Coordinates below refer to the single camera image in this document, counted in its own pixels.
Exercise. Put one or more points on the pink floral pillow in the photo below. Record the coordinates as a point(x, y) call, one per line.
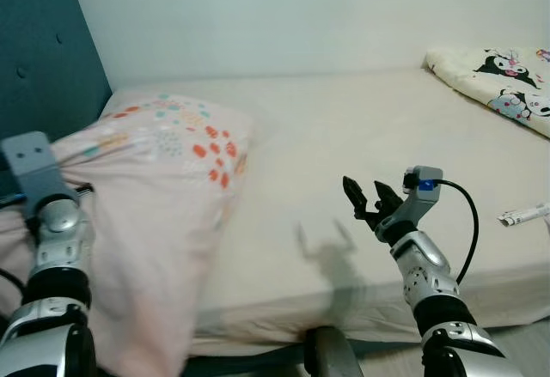
point(155, 188)

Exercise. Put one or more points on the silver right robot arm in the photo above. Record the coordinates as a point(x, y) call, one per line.
point(430, 282)

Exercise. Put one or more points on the dark robot leg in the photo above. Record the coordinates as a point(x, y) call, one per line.
point(331, 355)

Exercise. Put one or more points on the cream cartoon print quilt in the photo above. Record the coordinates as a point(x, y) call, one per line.
point(503, 81)

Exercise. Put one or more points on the dark teal padded headboard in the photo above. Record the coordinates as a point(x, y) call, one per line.
point(43, 42)

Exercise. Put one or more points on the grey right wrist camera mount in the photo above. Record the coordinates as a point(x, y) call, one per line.
point(421, 188)

